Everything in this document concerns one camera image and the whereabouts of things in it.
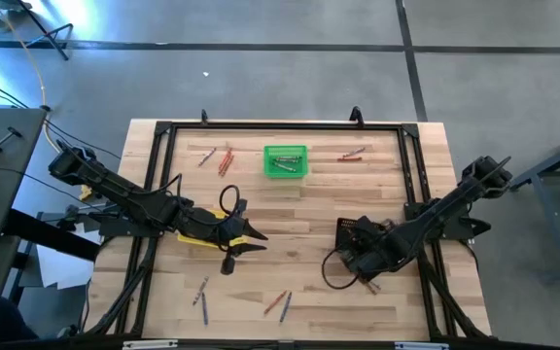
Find yellow plastic basket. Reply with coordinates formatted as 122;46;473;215
177;207;251;250

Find black stand legs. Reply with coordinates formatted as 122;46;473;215
15;0;75;62

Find person's leg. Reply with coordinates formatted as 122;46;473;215
0;298;38;341

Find white paper sheets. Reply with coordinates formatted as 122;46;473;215
35;223;97;293

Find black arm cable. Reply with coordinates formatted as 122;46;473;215
321;246;362;292
218;183;242;218

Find white frame bracket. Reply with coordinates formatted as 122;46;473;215
122;339;179;350
394;341;450;350

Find black aluminium table frame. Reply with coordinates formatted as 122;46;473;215
83;119;493;341

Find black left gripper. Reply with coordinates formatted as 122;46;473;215
176;197;269;258

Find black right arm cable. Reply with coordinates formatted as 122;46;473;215
321;246;362;292

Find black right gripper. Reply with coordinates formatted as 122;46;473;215
342;215;410;283

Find grey side table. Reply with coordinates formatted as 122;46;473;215
0;105;102;347

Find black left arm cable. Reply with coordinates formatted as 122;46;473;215
218;183;242;218

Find green plastic basket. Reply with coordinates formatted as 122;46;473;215
262;144;309;179

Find black plastic basket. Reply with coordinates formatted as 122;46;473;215
334;217;388;263

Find blue-grey table frame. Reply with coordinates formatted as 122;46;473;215
503;123;560;286

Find yellow cable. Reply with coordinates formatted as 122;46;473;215
0;0;65;157

